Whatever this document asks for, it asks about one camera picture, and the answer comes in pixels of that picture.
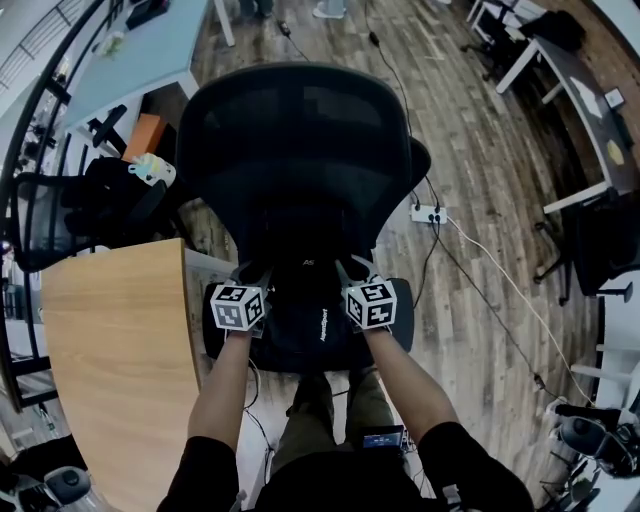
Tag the black bag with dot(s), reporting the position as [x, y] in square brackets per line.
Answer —
[552, 30]
[110, 200]

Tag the flat black box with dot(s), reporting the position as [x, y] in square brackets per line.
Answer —
[144, 12]

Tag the person's black shirt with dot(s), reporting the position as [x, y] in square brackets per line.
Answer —
[340, 485]

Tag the dark grey desk white legs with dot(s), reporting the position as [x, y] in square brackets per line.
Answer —
[595, 130]

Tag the black mesh office chair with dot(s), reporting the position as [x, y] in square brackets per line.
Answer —
[45, 225]
[290, 115]

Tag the black railing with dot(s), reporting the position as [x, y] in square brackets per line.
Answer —
[48, 75]

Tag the black power adapter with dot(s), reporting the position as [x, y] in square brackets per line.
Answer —
[285, 27]

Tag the white power strip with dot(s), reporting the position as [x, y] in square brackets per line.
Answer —
[425, 212]

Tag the small chest-worn screen device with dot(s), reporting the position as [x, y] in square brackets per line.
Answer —
[382, 439]

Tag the white pastel pouch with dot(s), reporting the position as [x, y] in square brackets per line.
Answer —
[150, 170]

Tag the person's right forearm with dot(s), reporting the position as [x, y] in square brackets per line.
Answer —
[400, 380]

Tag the pale green crumpled item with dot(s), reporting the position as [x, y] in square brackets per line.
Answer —
[111, 45]

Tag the yellow flat item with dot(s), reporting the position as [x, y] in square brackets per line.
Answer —
[615, 151]

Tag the person's legs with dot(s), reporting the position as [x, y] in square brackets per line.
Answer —
[310, 425]

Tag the white paper sheet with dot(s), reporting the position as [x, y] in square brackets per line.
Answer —
[590, 100]

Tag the person's left forearm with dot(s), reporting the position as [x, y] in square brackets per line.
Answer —
[222, 380]

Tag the orange box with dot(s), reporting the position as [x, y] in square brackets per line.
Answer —
[145, 137]

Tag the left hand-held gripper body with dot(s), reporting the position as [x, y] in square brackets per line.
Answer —
[232, 310]

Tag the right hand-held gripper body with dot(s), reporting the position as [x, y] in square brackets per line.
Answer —
[372, 305]

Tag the wooden table white legs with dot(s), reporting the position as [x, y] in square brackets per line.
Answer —
[120, 350]

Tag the light blue table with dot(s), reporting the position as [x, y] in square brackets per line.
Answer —
[145, 50]

